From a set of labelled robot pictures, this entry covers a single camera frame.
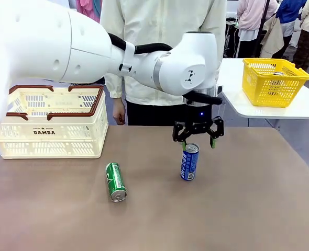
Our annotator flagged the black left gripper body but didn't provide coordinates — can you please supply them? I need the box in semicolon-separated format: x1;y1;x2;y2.
187;102;213;134

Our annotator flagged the blue drink can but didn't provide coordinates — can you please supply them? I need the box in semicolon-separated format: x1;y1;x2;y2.
180;143;200;181

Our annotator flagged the green drink can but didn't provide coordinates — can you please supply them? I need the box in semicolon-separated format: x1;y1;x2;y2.
106;162;128;203

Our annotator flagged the person's right forearm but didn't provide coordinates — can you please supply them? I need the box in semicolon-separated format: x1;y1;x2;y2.
104;73;126;100

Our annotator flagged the person's left forearm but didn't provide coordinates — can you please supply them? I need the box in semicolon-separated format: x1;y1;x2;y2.
216;52;226;87

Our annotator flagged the yellow plastic basket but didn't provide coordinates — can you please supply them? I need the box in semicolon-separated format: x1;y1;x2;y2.
241;58;309;108

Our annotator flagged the cream plastic shopping basket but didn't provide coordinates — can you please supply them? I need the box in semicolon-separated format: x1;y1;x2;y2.
0;84;109;159

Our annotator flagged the person's right hand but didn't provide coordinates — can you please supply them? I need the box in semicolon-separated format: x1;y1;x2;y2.
112;100;126;126

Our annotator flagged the white side table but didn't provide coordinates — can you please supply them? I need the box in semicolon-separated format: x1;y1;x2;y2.
217;58;309;120

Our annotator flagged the person in cream jacket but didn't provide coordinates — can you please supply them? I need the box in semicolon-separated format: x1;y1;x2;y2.
100;0;227;126

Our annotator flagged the beige coat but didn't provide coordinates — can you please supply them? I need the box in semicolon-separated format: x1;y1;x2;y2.
259;14;285;59

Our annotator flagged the person in pale pink jacket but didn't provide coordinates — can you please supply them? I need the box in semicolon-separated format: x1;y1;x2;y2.
236;0;278;59

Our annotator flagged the person in blue shirt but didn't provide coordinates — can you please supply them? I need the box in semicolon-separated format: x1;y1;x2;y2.
276;0;308;60

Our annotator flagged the person in pink hooded jacket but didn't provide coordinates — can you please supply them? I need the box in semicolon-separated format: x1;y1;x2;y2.
75;0;103;24

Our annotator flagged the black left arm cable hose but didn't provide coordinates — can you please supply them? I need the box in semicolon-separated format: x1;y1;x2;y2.
107;33;223;106

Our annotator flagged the brown basket handle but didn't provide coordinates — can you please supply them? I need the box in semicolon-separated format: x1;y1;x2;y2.
47;84;105;121

